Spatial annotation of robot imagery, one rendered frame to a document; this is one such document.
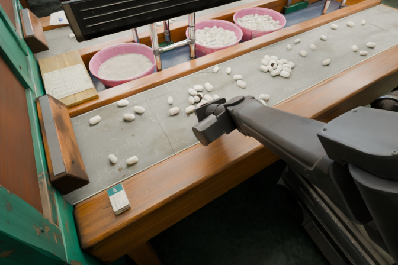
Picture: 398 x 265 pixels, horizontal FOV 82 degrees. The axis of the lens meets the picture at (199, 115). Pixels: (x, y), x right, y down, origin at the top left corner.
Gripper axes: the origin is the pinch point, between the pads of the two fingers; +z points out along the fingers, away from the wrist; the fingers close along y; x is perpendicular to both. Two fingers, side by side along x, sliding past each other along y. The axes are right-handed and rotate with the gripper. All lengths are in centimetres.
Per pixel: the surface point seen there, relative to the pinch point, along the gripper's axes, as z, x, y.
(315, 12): 37, -22, -112
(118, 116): 12.3, -7.2, 23.0
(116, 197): -12.9, 7.9, 31.8
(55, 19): 72, -59, 29
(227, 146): -12.6, 9.6, 0.9
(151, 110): 9.6, -5.2, 12.9
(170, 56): 40.6, -22.8, -11.7
